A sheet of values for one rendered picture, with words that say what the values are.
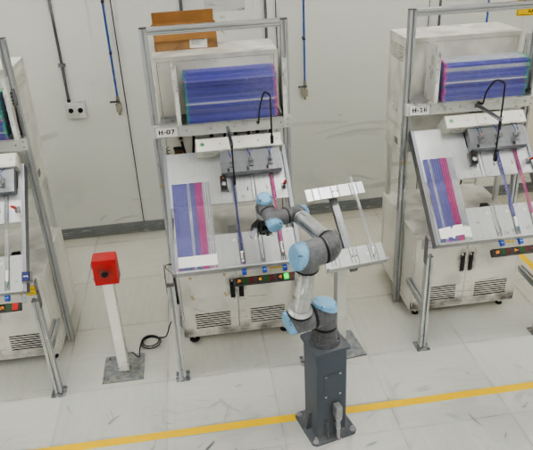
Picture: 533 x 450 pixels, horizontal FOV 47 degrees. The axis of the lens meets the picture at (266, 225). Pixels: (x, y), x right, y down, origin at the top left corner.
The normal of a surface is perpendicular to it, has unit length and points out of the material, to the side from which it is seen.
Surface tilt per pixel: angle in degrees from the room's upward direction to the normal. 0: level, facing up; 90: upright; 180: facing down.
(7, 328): 90
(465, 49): 90
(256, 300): 90
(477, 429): 0
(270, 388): 0
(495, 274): 90
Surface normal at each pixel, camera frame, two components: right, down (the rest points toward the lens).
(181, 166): 0.06, -0.34
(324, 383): 0.37, 0.41
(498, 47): 0.14, 0.45
